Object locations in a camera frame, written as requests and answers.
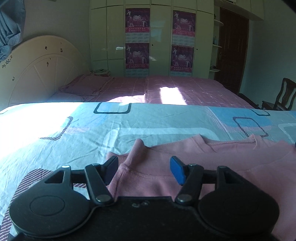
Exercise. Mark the cream round headboard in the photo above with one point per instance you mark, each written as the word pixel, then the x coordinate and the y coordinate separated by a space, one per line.
pixel 39 69

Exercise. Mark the cream wardrobe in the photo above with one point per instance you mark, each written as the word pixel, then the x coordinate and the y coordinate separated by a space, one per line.
pixel 159 34

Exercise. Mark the pink sweatshirt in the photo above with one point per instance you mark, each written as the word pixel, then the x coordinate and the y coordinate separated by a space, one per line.
pixel 231 176

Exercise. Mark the dark wooden chair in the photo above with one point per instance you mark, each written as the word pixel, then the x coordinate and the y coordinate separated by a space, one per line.
pixel 285 92

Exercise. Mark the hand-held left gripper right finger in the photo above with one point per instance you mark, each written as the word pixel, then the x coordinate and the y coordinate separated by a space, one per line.
pixel 177 169

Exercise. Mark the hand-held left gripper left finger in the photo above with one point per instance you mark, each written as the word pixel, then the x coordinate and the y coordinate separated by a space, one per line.
pixel 111 168

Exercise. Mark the pink checked bed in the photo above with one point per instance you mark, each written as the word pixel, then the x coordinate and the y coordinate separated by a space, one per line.
pixel 185 90

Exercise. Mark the dark brown door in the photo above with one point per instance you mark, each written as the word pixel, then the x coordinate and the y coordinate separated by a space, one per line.
pixel 232 51

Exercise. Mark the purple wall poster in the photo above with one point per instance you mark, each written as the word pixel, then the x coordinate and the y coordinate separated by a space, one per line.
pixel 184 25
pixel 137 56
pixel 137 23
pixel 182 59

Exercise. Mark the blue patterned bedsheet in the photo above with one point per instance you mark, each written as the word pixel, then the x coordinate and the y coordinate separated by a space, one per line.
pixel 69 139

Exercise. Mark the stack of books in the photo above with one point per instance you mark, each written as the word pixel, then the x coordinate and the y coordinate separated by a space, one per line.
pixel 100 72

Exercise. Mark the grey-blue curtain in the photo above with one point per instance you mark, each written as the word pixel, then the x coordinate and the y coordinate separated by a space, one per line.
pixel 10 27

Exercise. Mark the pink pillow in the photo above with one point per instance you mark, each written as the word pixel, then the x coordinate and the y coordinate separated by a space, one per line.
pixel 87 84

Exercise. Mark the cream corner shelf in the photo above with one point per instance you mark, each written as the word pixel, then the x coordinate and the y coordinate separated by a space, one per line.
pixel 216 46

